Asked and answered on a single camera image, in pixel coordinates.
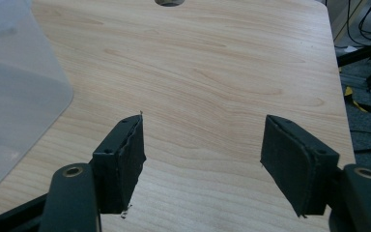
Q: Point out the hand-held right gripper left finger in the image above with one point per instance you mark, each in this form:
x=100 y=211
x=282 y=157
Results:
x=116 y=167

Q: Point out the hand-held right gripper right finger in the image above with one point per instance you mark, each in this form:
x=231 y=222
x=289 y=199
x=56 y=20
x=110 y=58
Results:
x=290 y=161

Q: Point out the clear plastic storage box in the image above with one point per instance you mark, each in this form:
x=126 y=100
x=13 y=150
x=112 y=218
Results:
x=13 y=96

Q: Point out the yellow black striped tape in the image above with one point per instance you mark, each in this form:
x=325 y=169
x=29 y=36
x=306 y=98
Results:
x=348 y=92

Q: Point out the dark round table grommet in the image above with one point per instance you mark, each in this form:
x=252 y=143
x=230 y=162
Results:
x=169 y=2

